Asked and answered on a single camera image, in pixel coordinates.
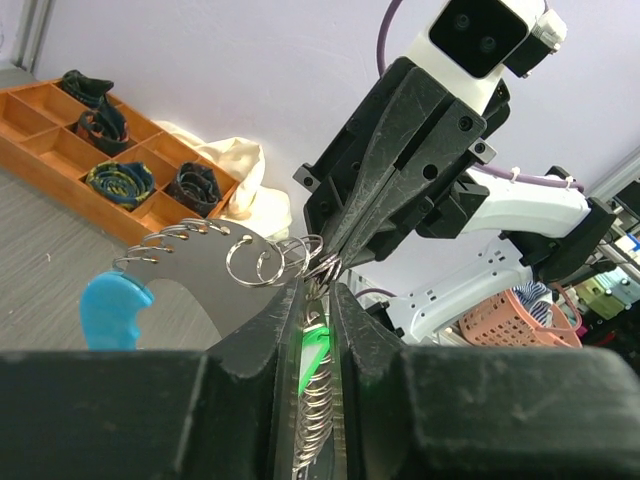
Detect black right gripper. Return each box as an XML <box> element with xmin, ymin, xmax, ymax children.
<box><xmin>295</xmin><ymin>57</ymin><xmax>510</xmax><ymax>268</ymax></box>

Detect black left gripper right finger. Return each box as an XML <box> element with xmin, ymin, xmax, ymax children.
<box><xmin>329</xmin><ymin>284</ymin><xmax>639</xmax><ymax>479</ymax></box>

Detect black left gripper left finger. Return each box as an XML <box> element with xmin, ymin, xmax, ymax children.
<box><xmin>1</xmin><ymin>280</ymin><xmax>305</xmax><ymax>479</ymax></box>

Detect green key tag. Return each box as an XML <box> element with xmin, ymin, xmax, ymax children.
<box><xmin>298</xmin><ymin>325</ymin><xmax>330</xmax><ymax>396</ymax></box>

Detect metal key holder blue handle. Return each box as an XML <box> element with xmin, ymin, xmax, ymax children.
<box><xmin>79</xmin><ymin>218</ymin><xmax>339</xmax><ymax>479</ymax></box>

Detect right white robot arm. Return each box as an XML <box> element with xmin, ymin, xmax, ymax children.
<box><xmin>295</xmin><ymin>57</ymin><xmax>614</xmax><ymax>344</ymax></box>

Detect pink plastic basket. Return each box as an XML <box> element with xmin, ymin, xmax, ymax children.
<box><xmin>458</xmin><ymin>290</ymin><xmax>582</xmax><ymax>348</ymax></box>

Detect cream cloth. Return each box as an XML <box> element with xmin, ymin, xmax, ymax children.
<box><xmin>155</xmin><ymin>120</ymin><xmax>292</xmax><ymax>240</ymax></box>

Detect rolled blue yellow tie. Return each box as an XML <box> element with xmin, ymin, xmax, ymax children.
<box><xmin>85</xmin><ymin>161</ymin><xmax>155</xmax><ymax>212</ymax></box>

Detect orange wooden divided tray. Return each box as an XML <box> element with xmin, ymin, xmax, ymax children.
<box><xmin>1</xmin><ymin>80</ymin><xmax>239</xmax><ymax>243</ymax></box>

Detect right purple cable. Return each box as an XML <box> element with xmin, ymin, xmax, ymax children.
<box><xmin>357</xmin><ymin>0</ymin><xmax>586</xmax><ymax>301</ymax></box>

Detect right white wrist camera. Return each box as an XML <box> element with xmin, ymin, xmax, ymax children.
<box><xmin>406</xmin><ymin>0</ymin><xmax>568</xmax><ymax>114</ymax></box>

